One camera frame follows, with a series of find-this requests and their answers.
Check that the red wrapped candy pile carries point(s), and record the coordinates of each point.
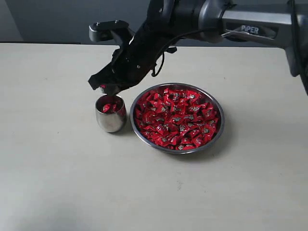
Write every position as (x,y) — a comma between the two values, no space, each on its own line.
(176,119)

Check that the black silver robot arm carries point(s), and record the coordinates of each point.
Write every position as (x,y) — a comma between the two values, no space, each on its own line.
(283,26)

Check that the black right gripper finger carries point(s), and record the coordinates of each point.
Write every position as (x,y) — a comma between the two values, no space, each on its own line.
(104,76)
(114,89)

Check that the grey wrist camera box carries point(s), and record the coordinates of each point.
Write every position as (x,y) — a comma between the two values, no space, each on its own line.
(116,30)

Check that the stainless steel bowl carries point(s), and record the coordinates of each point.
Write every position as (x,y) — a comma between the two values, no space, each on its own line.
(180,86)

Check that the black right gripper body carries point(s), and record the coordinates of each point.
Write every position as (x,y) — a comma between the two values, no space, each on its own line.
(132,63)

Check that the stainless steel cup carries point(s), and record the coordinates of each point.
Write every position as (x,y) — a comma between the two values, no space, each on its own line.
(111,122)

